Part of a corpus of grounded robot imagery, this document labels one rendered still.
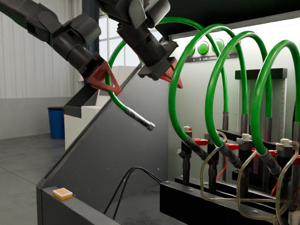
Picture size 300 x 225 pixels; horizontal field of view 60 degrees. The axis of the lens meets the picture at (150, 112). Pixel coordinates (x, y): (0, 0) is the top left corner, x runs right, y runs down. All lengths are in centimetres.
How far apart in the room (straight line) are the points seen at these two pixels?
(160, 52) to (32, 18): 32
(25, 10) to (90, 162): 47
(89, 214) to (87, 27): 46
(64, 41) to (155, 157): 60
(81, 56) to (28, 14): 16
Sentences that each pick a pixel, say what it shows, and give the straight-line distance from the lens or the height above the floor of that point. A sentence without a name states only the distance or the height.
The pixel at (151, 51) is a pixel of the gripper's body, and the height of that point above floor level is 131.
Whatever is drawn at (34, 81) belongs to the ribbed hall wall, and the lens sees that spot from 764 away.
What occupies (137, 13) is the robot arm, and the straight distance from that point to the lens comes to 53.
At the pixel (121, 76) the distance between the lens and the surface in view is 361.
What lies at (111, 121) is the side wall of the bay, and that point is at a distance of 90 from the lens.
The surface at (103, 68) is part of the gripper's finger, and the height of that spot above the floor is 128.
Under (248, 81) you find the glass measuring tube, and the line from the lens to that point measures 89.
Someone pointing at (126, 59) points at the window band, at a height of 194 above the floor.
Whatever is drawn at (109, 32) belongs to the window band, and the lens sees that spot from 700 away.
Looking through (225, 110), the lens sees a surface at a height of 116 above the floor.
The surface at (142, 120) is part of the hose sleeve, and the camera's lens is 70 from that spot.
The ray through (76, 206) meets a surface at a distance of 68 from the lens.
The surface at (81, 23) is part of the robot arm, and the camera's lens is 74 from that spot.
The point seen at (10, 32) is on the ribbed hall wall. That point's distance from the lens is 754.
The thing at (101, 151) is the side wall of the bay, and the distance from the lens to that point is 89.
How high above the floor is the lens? 123
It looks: 5 degrees down
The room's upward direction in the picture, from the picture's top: straight up
